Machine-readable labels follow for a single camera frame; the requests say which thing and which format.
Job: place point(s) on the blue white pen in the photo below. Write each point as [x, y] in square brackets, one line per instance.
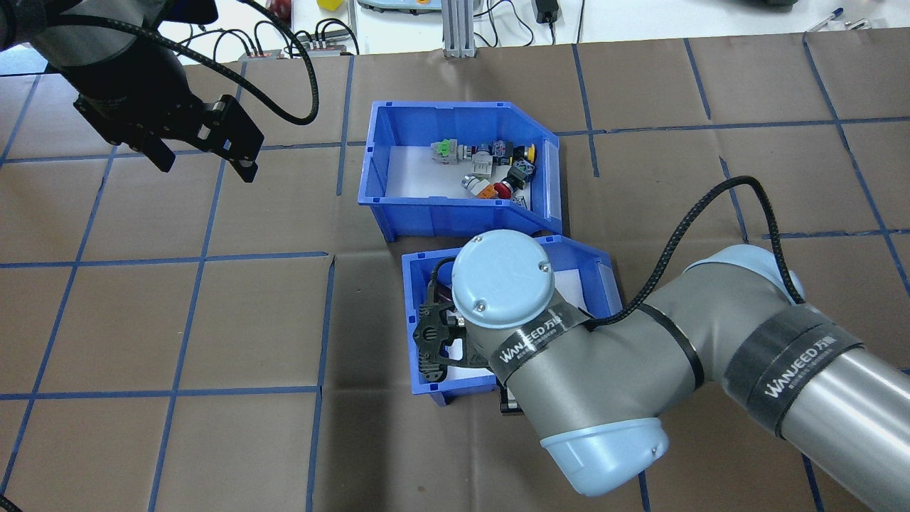
[825, 20]

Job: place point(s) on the blue plastic module bin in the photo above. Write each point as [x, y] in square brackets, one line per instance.
[410, 284]

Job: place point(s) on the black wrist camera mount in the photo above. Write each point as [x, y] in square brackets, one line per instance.
[430, 334]
[162, 155]

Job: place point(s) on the pile of push-button switches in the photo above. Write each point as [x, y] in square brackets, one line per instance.
[412, 171]

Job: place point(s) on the black power adapter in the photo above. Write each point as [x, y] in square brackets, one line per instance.
[546, 10]

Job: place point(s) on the blue red button switch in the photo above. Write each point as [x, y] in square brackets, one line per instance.
[500, 149]

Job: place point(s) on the blue plastic button bin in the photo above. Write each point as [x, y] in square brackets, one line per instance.
[455, 213]

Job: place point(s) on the grey blue teach pendant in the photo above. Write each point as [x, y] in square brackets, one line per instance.
[398, 5]

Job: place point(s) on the orange black usb adapter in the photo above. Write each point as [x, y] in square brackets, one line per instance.
[261, 54]
[323, 48]

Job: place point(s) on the yellow black push button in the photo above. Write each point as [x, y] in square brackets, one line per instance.
[525, 151]

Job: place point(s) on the small grey button switch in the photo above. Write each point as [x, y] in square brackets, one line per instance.
[522, 201]

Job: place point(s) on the white desk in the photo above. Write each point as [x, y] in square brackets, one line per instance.
[640, 21]

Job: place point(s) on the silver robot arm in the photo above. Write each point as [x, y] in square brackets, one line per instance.
[640, 370]
[92, 50]

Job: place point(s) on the red push button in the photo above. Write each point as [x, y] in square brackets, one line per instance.
[503, 189]

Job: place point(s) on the dark green button switch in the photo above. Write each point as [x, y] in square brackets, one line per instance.
[521, 171]

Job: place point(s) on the green push button switch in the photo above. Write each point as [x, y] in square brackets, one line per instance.
[446, 151]

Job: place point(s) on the small black white part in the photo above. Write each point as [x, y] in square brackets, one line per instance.
[509, 402]

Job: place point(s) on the aluminium profile post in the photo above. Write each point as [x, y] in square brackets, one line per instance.
[458, 28]

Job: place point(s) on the yellow cube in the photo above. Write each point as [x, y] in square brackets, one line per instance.
[330, 3]

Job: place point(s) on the orange silver button switch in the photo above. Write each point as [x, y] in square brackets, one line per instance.
[478, 187]

